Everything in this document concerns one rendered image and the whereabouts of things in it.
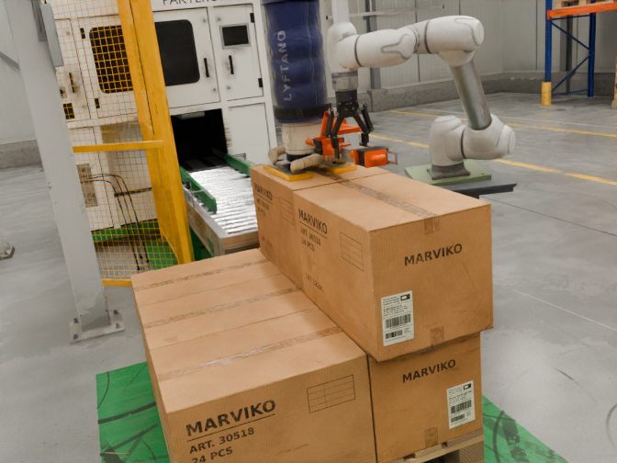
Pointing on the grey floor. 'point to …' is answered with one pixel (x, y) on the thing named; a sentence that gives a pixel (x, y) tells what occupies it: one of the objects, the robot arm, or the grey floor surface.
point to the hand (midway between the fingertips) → (351, 149)
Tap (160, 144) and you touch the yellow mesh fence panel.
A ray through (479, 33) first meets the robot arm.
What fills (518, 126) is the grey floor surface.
